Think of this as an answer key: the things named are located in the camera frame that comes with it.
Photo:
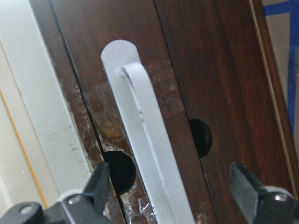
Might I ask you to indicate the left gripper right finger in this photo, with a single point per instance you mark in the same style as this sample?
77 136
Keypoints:
258 203

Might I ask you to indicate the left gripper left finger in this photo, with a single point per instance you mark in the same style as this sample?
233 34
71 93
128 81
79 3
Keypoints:
84 208

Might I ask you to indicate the white drawer handle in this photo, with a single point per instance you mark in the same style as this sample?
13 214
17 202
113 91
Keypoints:
141 116

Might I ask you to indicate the dark wooden drawer cabinet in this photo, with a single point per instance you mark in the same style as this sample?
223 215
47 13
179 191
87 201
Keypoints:
214 73

